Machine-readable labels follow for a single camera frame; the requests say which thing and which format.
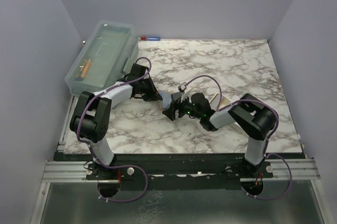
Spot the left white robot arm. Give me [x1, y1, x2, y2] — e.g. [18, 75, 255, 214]
[70, 63, 162, 179]

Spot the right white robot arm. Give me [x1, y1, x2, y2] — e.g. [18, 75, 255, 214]
[162, 93, 279, 178]

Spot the red blue screwdriver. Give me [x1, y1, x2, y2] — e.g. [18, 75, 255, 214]
[139, 36, 161, 41]

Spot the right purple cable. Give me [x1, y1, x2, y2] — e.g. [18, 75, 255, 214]
[178, 75, 294, 201]

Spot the clear green plastic box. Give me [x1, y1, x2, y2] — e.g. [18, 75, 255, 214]
[65, 21, 138, 97]

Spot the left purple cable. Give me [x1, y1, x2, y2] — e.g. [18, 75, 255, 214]
[76, 57, 152, 203]

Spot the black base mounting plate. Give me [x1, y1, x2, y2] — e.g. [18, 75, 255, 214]
[47, 153, 273, 194]

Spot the purple cable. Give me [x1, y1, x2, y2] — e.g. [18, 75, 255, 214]
[76, 57, 152, 203]
[178, 75, 294, 201]

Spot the orange tool inside box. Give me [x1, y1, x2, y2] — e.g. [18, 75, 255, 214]
[76, 58, 92, 80]

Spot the white rectangular tray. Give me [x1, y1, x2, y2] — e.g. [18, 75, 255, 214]
[210, 93, 247, 137]

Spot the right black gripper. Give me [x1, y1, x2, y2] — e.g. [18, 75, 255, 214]
[162, 93, 202, 121]

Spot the tan leather card holder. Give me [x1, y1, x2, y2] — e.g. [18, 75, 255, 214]
[159, 91, 172, 110]

